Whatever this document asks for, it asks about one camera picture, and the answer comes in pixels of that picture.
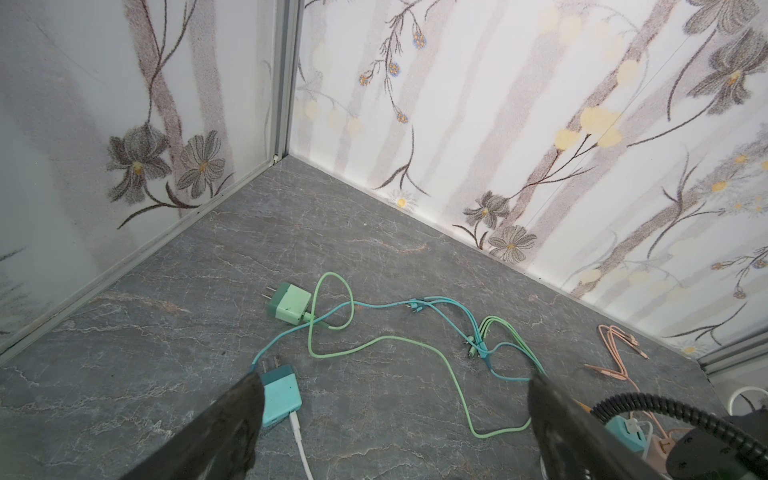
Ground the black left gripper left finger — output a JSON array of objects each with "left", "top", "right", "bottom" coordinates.
[{"left": 123, "top": 372, "right": 265, "bottom": 479}]

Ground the green charger cube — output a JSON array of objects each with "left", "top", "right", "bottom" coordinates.
[{"left": 267, "top": 282, "right": 313, "bottom": 326}]

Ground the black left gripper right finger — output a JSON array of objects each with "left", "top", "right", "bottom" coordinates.
[{"left": 527, "top": 374, "right": 661, "bottom": 479}]

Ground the light green multi-head cable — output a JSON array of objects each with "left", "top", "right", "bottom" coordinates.
[{"left": 302, "top": 271, "right": 547, "bottom": 440}]

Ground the pink charger cube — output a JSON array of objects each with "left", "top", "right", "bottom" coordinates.
[{"left": 645, "top": 434, "right": 677, "bottom": 476}]

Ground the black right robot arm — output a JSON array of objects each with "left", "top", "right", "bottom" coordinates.
[{"left": 592, "top": 392, "right": 767, "bottom": 479}]

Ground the white power cord bundle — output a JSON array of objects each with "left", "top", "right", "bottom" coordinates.
[{"left": 725, "top": 385, "right": 768, "bottom": 416}]

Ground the teal charger cube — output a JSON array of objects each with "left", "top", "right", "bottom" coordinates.
[
  {"left": 605, "top": 416, "right": 647, "bottom": 454},
  {"left": 261, "top": 364, "right": 302, "bottom": 430}
]

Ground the teal multi-head cable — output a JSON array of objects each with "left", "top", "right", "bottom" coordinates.
[{"left": 248, "top": 295, "right": 544, "bottom": 383}]

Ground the pink multi-head cable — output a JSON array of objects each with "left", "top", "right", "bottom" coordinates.
[{"left": 584, "top": 324, "right": 679, "bottom": 439}]

